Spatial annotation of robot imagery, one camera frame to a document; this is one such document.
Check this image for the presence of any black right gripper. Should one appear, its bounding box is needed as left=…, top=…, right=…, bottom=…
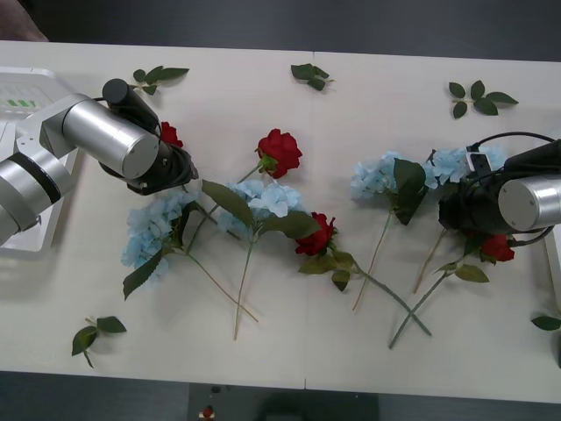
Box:
left=438, top=182, right=501, bottom=234

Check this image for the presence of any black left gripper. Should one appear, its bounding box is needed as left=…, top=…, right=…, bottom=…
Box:
left=168, top=146, right=201, bottom=189

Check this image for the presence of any red rose with green stem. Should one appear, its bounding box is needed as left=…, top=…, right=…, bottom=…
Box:
left=160, top=121, right=242, bottom=241
left=186, top=128, right=303, bottom=255

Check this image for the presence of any red rose with leafy stem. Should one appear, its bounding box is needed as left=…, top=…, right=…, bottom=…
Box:
left=387, top=233, right=517, bottom=351
left=295, top=212, right=433, bottom=338

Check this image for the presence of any pale blue flower with leaves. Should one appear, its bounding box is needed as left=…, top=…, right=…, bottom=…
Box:
left=201, top=178, right=322, bottom=342
left=120, top=189, right=259, bottom=324
left=349, top=150, right=430, bottom=312

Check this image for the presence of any loose green leaf twig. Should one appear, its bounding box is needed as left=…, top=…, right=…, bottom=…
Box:
left=290, top=63, right=337, bottom=92
left=448, top=80, right=520, bottom=119
left=130, top=66, right=190, bottom=96
left=71, top=315, right=128, bottom=369

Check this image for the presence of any loose green leaf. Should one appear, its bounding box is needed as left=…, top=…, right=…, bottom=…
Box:
left=530, top=306, right=561, bottom=332

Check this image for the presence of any shallow white box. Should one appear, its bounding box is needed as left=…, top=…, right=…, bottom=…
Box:
left=0, top=66, right=87, bottom=263

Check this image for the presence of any pale grey right wrist camera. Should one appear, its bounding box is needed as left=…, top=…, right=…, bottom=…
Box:
left=464, top=150, right=491, bottom=175

